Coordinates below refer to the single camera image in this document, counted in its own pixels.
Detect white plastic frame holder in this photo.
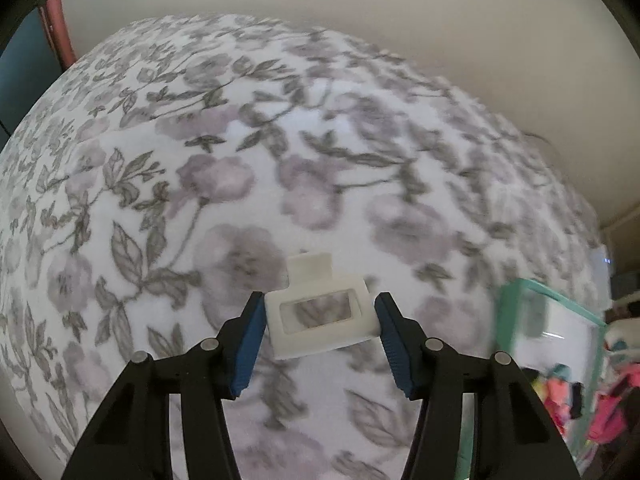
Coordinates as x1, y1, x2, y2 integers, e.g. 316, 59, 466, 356
265, 252, 381, 360

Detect lower blue orange toy card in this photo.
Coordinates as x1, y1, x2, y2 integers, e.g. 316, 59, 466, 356
544, 363, 584, 437

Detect teal-rimmed white tray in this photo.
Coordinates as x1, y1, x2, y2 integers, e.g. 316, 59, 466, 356
489, 278, 605, 463

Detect translucent white box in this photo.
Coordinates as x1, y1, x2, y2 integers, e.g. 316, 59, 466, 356
589, 244, 611, 311

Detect floral tablecloth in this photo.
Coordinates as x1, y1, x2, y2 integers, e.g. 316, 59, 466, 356
1, 14, 600, 467

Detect dark blue cabinet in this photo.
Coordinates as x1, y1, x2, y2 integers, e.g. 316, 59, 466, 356
0, 9, 62, 139

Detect pink pole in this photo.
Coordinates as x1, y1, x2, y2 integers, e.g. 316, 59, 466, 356
37, 0, 77, 70

